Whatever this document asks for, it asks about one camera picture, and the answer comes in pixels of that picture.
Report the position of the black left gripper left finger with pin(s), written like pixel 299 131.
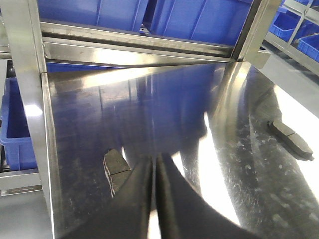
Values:
pixel 126 215

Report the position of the blue plastic bin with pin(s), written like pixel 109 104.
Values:
pixel 116 14
pixel 213 21

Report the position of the grey brake pad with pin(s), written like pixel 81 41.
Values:
pixel 116 170
pixel 293 140

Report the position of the blue bin on floor left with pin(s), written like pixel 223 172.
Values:
pixel 14 134

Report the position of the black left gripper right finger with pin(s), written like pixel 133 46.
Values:
pixel 183 214

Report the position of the left blue plastic bin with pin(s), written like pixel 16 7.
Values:
pixel 116 14

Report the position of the right blue plastic bin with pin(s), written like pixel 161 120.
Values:
pixel 213 21

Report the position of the stainless steel rack frame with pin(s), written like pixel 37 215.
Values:
pixel 87 89

